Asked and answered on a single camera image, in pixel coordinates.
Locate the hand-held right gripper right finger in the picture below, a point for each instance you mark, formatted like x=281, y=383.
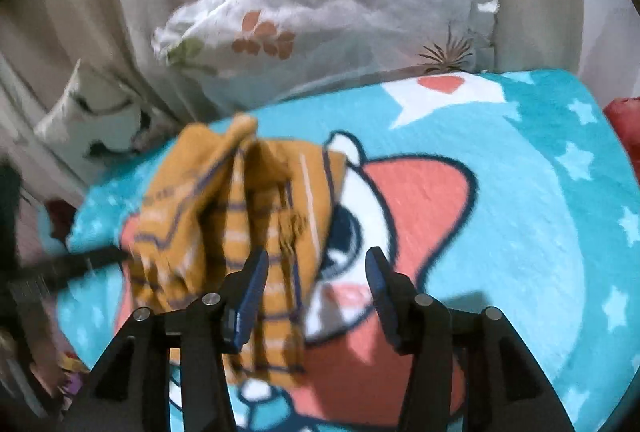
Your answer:
x=382, y=297

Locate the red cloth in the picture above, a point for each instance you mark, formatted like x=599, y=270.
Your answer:
x=625, y=116

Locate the white leaf print pillow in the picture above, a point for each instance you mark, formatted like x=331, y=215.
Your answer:
x=325, y=6

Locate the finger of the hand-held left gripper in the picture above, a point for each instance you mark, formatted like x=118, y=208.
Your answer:
x=75, y=264

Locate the white bird print pillow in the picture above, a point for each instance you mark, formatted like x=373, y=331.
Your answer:
x=95, y=121

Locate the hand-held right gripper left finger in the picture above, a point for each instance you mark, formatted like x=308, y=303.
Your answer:
x=250, y=302

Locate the yellow striped sweater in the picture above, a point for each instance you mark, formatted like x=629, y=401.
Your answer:
x=210, y=212

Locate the teal cartoon blanket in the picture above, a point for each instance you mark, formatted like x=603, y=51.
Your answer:
x=525, y=222

